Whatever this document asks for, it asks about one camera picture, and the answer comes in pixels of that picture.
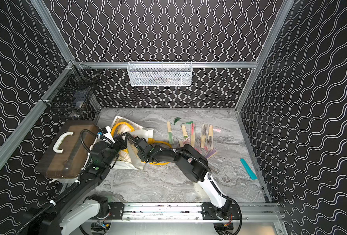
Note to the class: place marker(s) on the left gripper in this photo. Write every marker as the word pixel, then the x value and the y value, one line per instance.
pixel 116 144

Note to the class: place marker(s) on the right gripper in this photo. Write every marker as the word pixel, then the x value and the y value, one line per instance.
pixel 142 158

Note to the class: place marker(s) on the white tote bag yellow handles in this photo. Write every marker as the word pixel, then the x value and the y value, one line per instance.
pixel 128 157

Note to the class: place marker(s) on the green paper folding fan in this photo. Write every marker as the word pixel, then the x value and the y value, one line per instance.
pixel 186 136

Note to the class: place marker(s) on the grey paper folding fan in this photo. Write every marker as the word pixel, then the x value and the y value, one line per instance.
pixel 203 134

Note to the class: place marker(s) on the purple paper folding fan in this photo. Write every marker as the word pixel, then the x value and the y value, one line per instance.
pixel 211 153

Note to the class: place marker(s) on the teal folding fan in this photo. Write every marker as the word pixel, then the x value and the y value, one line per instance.
pixel 248 169

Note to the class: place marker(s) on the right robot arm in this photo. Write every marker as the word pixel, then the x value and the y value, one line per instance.
pixel 195 167

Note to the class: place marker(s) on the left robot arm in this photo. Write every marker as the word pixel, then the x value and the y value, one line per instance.
pixel 73 188

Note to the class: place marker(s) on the brown lidded storage box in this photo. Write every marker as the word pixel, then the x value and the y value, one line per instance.
pixel 66 156

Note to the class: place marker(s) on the white tape roll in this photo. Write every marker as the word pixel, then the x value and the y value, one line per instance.
pixel 199 190

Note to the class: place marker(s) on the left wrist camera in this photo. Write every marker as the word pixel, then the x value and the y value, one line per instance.
pixel 106 131

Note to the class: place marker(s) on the black wire wall basket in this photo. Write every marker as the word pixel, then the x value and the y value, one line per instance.
pixel 72 97

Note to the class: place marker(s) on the white wire wall basket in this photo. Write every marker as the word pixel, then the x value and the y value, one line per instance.
pixel 160 73

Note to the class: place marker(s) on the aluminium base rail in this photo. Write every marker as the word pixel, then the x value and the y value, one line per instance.
pixel 190 212

